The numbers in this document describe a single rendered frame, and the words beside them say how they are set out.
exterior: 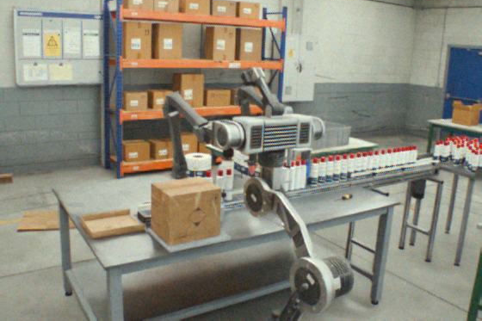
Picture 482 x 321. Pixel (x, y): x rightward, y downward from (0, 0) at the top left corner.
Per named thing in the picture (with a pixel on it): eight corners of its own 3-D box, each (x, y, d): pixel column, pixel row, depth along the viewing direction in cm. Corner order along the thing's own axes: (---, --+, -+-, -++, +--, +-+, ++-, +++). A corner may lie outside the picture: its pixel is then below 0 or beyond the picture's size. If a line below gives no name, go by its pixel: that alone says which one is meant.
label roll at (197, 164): (208, 179, 339) (208, 160, 336) (182, 177, 340) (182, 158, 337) (212, 172, 358) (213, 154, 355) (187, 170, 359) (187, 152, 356)
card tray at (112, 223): (129, 214, 276) (129, 208, 275) (145, 230, 255) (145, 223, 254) (80, 222, 260) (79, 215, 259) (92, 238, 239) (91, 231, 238)
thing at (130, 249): (287, 162, 430) (288, 159, 430) (400, 204, 324) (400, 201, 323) (52, 190, 317) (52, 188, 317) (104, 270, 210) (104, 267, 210)
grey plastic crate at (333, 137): (324, 138, 553) (325, 120, 548) (349, 145, 523) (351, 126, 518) (287, 143, 517) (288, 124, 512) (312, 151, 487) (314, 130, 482)
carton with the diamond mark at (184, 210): (199, 220, 268) (200, 175, 262) (220, 235, 249) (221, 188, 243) (151, 230, 251) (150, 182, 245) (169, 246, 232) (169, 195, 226)
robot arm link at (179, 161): (165, 108, 248) (182, 102, 254) (161, 105, 253) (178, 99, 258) (175, 175, 270) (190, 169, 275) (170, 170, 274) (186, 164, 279)
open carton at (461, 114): (446, 122, 759) (448, 101, 751) (462, 121, 783) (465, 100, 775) (466, 126, 725) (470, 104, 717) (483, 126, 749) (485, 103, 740)
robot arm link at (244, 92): (233, 84, 267) (246, 76, 270) (233, 99, 278) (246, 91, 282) (287, 131, 248) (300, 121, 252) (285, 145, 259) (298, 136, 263)
